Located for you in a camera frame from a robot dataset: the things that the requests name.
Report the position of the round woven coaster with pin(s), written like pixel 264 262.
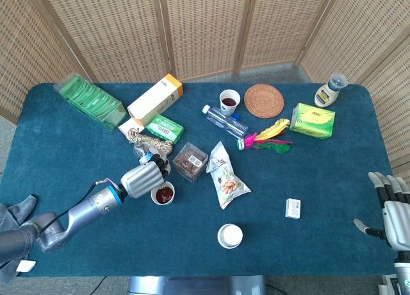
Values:
pixel 264 101

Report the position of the paper cup with dark liquid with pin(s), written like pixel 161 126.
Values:
pixel 163 195

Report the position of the white squeeze sauce bottle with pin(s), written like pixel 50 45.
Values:
pixel 326 94

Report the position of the grey cloth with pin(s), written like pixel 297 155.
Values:
pixel 14 210

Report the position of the white paper packet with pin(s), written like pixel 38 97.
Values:
pixel 125 125

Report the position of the colourful feather shuttlecock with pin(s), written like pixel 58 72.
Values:
pixel 270 133

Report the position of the woven bamboo folding screen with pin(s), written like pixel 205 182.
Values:
pixel 205 29

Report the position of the blue bottle cap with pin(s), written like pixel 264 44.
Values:
pixel 236 117

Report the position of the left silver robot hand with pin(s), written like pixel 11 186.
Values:
pixel 141 179

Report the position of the small white box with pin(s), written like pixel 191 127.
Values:
pixel 293 208

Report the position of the clear empty water bottle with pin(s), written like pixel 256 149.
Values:
pixel 225 122

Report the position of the green and yellow tissue box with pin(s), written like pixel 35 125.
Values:
pixel 312 120

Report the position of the white round jar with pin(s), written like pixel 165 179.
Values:
pixel 230 235

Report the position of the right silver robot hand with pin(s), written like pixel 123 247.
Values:
pixel 398 226

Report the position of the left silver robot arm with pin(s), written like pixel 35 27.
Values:
pixel 77 213

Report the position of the green wrapped pack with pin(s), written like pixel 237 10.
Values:
pixel 166 129

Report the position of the white cloth label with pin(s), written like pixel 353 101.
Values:
pixel 25 266

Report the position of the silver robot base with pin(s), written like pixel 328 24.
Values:
pixel 197 286

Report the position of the small dark drink bottle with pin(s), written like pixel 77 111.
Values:
pixel 142 152

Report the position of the nut snack bag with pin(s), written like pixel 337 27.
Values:
pixel 228 182

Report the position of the clear box of brown snacks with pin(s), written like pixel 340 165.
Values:
pixel 189 162

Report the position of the white and orange carton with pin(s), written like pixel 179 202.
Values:
pixel 153 101

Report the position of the clear box of green packets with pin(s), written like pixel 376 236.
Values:
pixel 91 101

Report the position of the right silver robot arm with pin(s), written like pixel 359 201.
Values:
pixel 403 272

